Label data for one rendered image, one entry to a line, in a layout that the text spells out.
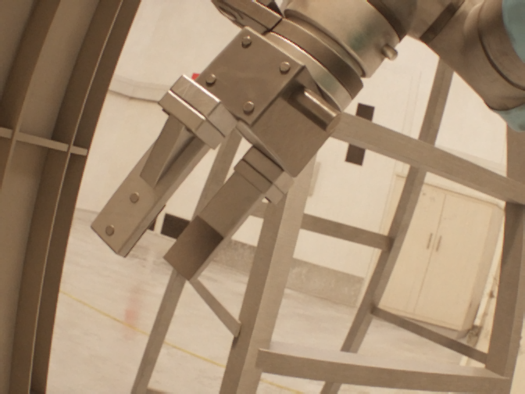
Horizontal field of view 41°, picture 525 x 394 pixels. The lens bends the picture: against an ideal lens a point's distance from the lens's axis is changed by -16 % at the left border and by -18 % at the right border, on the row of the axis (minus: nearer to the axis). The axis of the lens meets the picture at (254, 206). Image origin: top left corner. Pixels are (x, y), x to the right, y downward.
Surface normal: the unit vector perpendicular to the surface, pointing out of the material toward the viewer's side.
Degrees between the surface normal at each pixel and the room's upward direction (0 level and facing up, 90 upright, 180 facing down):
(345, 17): 90
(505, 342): 93
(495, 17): 104
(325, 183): 90
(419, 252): 90
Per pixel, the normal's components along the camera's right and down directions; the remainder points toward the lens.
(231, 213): -0.23, -0.18
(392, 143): 0.26, 0.08
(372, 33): 0.42, 0.35
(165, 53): -0.49, -0.12
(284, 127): 0.73, 0.61
